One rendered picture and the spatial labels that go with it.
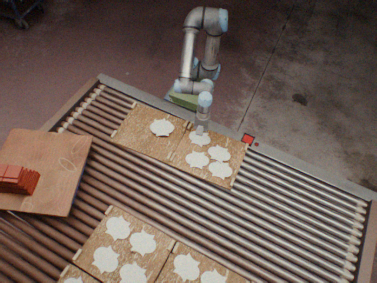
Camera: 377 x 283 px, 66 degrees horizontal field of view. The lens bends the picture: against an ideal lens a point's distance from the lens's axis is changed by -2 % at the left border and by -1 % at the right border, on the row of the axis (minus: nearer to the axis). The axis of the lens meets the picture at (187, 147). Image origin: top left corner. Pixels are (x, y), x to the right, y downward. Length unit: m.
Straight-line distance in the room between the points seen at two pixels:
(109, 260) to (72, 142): 0.71
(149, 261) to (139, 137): 0.77
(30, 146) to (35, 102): 1.77
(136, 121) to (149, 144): 0.21
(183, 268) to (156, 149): 0.73
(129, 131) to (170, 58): 2.06
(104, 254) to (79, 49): 3.02
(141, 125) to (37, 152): 0.65
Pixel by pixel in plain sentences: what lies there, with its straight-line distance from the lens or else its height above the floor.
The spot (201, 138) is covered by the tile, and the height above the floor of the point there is 0.94.
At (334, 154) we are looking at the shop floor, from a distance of 3.37.
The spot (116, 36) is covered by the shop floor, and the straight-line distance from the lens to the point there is 4.25.
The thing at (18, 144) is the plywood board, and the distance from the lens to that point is 1.97.
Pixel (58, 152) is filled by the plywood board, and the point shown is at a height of 1.04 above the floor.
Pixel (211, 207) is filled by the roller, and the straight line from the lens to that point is 1.71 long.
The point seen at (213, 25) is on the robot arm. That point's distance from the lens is 1.73.
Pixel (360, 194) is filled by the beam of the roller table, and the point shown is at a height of 0.92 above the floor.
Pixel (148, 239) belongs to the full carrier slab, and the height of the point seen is 0.95.
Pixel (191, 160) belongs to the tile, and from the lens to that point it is 1.80.
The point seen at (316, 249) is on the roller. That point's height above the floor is 0.92.
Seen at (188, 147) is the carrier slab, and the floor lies 0.94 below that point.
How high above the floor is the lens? 2.50
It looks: 57 degrees down
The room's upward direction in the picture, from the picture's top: 4 degrees clockwise
